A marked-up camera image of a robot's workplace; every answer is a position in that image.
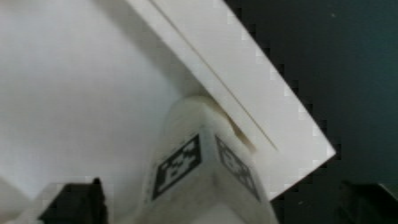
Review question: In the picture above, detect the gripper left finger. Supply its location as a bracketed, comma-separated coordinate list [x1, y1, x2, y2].
[38, 179, 108, 224]

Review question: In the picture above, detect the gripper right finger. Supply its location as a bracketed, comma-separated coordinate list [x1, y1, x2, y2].
[337, 181, 398, 224]

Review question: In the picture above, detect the white table leg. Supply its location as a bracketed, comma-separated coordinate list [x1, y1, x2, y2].
[127, 96, 278, 224]

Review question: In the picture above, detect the white square table top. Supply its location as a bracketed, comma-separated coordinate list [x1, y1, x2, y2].
[0, 0, 280, 224]

